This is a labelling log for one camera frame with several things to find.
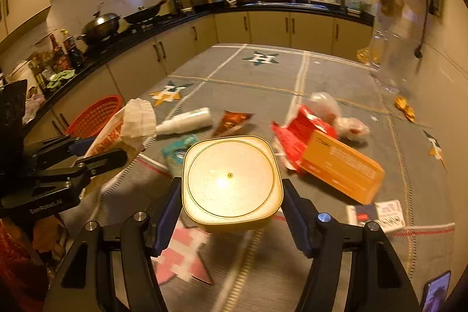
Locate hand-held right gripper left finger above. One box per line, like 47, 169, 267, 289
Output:
44, 177, 183, 312

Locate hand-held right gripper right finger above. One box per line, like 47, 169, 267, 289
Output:
280, 178, 421, 312

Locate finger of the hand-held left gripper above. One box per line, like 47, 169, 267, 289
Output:
26, 135, 98, 169
73, 147, 129, 175

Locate white paper bag orange print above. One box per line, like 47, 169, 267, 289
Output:
82, 106, 147, 189

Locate red plastic mesh basket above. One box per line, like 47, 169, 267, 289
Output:
65, 95, 124, 139

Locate orange cardboard box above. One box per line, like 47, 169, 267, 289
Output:
299, 129, 387, 206

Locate white medicine box blue pattern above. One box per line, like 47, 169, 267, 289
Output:
345, 200, 406, 234

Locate white pleated paper liner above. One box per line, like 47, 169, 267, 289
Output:
120, 97, 158, 149

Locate white plastic bag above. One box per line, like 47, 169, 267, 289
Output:
22, 93, 47, 125

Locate teal plastic packet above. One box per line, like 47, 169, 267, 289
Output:
161, 134, 200, 176

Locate green dish cloth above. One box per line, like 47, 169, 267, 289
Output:
46, 69, 77, 90

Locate red patterned cloth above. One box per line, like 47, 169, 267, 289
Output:
0, 218, 71, 312

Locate red torn wrapper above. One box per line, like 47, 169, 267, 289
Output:
271, 104, 339, 172

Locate white kitchen appliance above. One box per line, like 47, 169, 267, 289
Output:
6, 60, 30, 83

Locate white spray bottle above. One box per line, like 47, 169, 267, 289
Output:
155, 107, 214, 136

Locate red label sauce bottle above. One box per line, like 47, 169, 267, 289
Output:
49, 34, 68, 73

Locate dark soy sauce bottle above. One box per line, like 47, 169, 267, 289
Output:
66, 36, 86, 70

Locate clear crumpled plastic bag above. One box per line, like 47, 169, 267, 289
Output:
309, 92, 371, 141

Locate red brown snack sachet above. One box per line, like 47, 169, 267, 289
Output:
211, 110, 256, 137

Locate black kitchen countertop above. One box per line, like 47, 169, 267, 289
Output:
22, 2, 376, 123

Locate steel wok with lid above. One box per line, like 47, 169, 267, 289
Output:
76, 10, 122, 44

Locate grey printed tablecloth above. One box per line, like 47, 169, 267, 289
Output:
58, 43, 458, 312

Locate black frying pan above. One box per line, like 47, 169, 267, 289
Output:
123, 0, 171, 24

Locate black smartphone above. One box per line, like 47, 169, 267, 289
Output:
420, 270, 452, 312

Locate yellow candy wrapper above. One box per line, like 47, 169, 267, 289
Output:
394, 96, 417, 123

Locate beige base cabinets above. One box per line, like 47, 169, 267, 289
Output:
24, 10, 376, 149

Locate yellow plastic bag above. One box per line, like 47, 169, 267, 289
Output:
356, 46, 381, 66

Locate black power cable with plug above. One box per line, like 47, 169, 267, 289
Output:
414, 0, 431, 60

